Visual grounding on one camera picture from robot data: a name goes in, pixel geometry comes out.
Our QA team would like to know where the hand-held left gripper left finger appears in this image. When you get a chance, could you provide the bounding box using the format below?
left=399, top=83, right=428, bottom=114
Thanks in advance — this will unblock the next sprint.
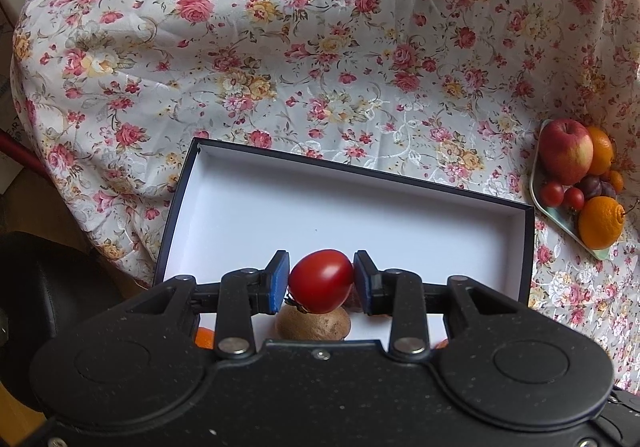
left=125, top=250, right=291, bottom=360

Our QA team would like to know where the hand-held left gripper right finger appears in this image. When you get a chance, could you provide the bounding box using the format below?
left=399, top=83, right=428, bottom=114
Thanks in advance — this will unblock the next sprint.
left=352, top=250, right=520, bottom=360

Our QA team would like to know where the red tomato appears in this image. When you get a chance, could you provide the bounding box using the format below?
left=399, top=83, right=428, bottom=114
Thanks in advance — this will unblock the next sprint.
left=287, top=249, right=355, bottom=314

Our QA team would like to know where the brown kiwi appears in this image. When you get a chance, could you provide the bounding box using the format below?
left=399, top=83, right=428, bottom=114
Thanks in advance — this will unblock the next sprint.
left=275, top=306, right=352, bottom=342

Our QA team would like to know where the navy box with white inside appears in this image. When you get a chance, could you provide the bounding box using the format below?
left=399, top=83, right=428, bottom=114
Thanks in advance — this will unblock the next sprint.
left=151, top=137, right=537, bottom=343

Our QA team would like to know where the bumpy necked orange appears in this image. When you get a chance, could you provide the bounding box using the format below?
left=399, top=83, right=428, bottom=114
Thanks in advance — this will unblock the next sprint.
left=578, top=196, right=626, bottom=250

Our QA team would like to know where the pale green tray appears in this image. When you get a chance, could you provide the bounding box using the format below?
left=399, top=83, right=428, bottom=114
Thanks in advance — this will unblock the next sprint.
left=530, top=120, right=628, bottom=261

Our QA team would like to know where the floral tablecloth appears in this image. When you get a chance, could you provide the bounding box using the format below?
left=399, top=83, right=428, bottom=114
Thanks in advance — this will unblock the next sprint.
left=10, top=0, right=640, bottom=395

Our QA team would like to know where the black leather chair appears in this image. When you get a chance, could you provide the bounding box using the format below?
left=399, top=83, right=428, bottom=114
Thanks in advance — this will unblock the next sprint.
left=0, top=232, right=131, bottom=378

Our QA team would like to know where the red yellow apple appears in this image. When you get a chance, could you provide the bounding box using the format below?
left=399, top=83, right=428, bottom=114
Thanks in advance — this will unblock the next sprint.
left=537, top=118, right=594, bottom=186

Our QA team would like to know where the round orange with stem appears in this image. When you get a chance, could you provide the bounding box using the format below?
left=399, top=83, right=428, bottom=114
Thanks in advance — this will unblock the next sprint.
left=586, top=126, right=615, bottom=176

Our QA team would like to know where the red rod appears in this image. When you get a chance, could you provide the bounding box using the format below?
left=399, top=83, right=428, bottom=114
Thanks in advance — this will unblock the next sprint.
left=0, top=130, right=46, bottom=173

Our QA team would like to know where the cardboard box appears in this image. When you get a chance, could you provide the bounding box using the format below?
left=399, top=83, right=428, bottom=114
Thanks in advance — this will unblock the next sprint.
left=0, top=0, right=31, bottom=198

